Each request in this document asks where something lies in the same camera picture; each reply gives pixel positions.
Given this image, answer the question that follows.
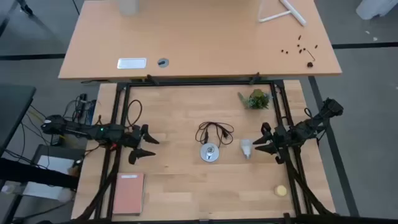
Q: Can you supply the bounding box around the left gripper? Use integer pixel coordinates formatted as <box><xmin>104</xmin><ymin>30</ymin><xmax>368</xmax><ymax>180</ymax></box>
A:
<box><xmin>119</xmin><ymin>124</ymin><xmax>160</xmax><ymax>165</ymax></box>

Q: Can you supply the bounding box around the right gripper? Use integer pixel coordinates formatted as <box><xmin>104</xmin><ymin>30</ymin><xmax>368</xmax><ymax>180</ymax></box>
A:
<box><xmin>252</xmin><ymin>122</ymin><xmax>299</xmax><ymax>165</ymax></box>

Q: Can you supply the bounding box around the white lightbulb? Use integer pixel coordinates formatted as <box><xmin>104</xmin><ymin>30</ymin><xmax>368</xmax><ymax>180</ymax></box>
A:
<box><xmin>239</xmin><ymin>139</ymin><xmax>253</xmax><ymax>159</ymax></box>

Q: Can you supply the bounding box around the chrome lamp base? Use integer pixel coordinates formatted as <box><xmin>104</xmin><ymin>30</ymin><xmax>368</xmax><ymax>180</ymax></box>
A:
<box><xmin>200</xmin><ymin>142</ymin><xmax>220</xmax><ymax>163</ymax></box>

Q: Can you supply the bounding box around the small potted succulent plant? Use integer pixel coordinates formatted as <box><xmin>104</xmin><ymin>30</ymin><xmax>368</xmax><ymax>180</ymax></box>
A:
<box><xmin>238</xmin><ymin>88</ymin><xmax>271</xmax><ymax>110</ymax></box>

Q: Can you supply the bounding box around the yellow round disc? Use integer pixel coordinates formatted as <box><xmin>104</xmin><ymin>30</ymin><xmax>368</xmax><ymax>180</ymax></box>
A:
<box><xmin>274</xmin><ymin>185</ymin><xmax>289</xmax><ymax>197</ymax></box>

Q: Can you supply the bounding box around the pink notebook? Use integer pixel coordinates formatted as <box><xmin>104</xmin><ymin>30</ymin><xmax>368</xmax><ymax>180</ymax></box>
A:
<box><xmin>112</xmin><ymin>172</ymin><xmax>146</xmax><ymax>216</ymax></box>

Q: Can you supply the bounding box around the silver desk plate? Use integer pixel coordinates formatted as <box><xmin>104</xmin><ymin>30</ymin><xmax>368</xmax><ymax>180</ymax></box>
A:
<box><xmin>116</xmin><ymin>57</ymin><xmax>147</xmax><ymax>70</ymax></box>

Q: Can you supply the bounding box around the white box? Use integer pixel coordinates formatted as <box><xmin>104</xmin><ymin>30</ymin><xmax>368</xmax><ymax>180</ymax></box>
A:
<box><xmin>23</xmin><ymin>154</ymin><xmax>75</xmax><ymax>200</ymax></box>

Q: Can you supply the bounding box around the light wooden desk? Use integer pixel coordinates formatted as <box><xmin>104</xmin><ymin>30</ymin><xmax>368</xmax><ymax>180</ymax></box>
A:
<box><xmin>58</xmin><ymin>0</ymin><xmax>343</xmax><ymax>80</ymax></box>

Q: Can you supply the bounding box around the black side table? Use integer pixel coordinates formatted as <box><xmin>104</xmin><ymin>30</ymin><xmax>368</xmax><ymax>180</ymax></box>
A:
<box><xmin>0</xmin><ymin>83</ymin><xmax>37</xmax><ymax>156</ymax></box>

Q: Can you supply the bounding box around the white stand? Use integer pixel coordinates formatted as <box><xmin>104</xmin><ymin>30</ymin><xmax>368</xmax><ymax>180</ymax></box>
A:
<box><xmin>257</xmin><ymin>0</ymin><xmax>307</xmax><ymax>27</ymax></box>

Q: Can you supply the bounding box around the white cylinder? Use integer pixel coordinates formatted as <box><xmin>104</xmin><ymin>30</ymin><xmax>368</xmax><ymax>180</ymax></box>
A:
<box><xmin>117</xmin><ymin>0</ymin><xmax>140</xmax><ymax>17</ymax></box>

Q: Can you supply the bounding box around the white bag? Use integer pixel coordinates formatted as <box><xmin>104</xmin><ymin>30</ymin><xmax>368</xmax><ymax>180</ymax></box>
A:
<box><xmin>356</xmin><ymin>0</ymin><xmax>398</xmax><ymax>21</ymax></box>

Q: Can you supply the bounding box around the black chair leg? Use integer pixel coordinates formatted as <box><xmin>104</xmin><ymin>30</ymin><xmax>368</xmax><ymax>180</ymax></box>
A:
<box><xmin>15</xmin><ymin>0</ymin><xmax>34</xmax><ymax>16</ymax></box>

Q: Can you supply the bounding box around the black lamp power cord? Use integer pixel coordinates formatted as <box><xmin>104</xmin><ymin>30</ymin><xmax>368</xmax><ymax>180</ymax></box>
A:
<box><xmin>195</xmin><ymin>121</ymin><xmax>234</xmax><ymax>149</ymax></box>

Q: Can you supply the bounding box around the black floor cable bundle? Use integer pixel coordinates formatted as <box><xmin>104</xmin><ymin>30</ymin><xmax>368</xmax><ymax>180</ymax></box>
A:
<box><xmin>23</xmin><ymin>93</ymin><xmax>97</xmax><ymax>147</ymax></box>

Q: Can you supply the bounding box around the black aluminium table frame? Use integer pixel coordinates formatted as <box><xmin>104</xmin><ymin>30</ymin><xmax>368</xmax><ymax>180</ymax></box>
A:
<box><xmin>71</xmin><ymin>79</ymin><xmax>340</xmax><ymax>224</ymax></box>

